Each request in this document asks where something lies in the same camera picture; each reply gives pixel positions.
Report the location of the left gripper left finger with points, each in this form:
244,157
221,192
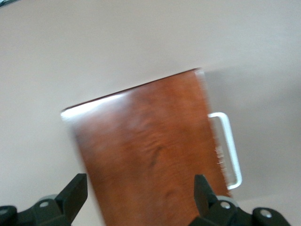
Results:
73,195

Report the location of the dark brown wooden cabinet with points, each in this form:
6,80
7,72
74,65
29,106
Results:
145,153

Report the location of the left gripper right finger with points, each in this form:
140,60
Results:
204,200

